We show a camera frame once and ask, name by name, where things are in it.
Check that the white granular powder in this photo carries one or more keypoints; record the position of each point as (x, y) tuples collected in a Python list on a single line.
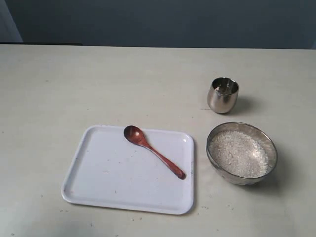
[(239, 154)]

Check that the white plastic tray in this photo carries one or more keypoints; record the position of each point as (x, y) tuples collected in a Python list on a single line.
[(108, 171)]

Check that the small steel cup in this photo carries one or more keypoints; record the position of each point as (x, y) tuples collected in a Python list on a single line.
[(222, 95)]

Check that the steel bowl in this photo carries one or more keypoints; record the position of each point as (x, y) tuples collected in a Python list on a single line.
[(258, 135)]

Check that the brown wooden spoon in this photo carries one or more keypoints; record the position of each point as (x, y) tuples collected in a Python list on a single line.
[(136, 136)]

